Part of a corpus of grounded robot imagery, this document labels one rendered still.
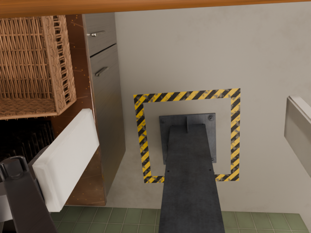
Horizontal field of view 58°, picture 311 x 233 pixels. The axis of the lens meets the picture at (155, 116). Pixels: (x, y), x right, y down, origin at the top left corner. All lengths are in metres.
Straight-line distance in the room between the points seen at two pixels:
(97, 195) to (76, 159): 1.04
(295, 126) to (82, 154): 0.13
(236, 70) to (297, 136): 1.39
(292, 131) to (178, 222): 0.79
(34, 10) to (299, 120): 0.28
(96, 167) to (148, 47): 0.71
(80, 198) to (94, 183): 0.10
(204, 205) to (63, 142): 0.87
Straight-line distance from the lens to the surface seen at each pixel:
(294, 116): 0.18
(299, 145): 0.18
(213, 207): 1.00
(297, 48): 1.63
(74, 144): 0.17
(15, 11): 0.36
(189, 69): 1.54
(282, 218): 2.00
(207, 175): 1.16
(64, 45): 0.98
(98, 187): 1.19
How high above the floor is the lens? 1.51
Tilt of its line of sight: 68 degrees down
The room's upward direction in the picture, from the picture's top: 166 degrees counter-clockwise
